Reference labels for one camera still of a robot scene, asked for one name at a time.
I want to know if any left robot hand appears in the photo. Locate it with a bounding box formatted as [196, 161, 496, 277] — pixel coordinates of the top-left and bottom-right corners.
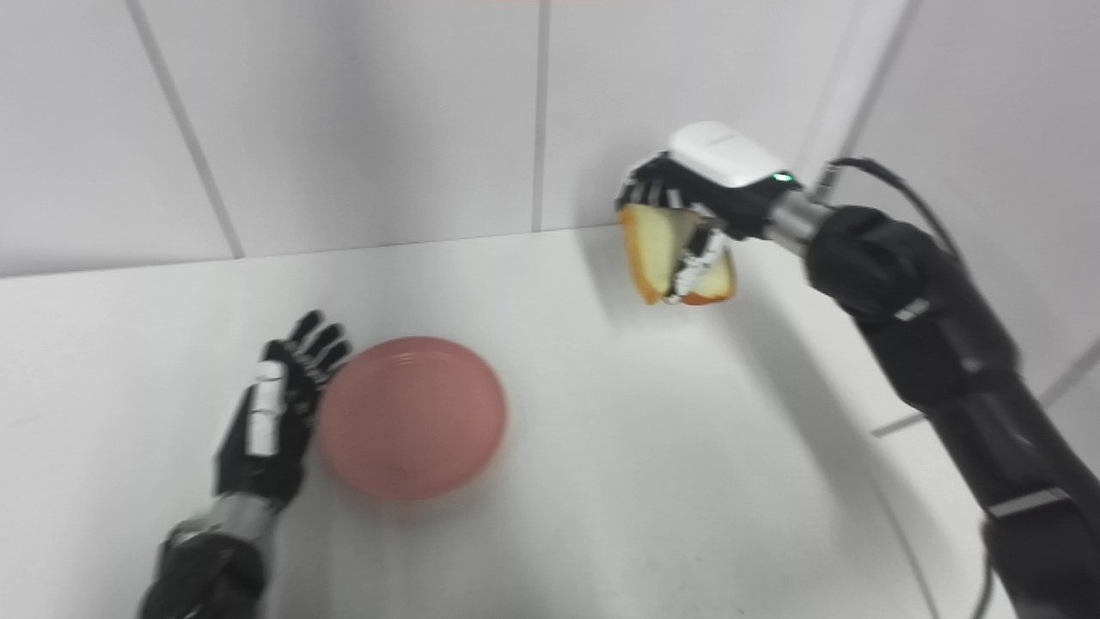
[213, 310, 353, 508]

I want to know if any pink plate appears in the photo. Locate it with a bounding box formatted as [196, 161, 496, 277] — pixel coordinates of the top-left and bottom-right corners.
[316, 336, 508, 501]

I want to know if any slice of bread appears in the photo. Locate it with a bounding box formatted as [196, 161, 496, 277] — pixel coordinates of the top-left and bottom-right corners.
[619, 204, 738, 306]

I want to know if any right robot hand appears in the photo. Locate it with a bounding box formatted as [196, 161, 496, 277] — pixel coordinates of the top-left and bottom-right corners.
[614, 121, 804, 304]

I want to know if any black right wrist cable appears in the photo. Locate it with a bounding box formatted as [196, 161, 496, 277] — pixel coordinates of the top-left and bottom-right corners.
[815, 157, 963, 259]

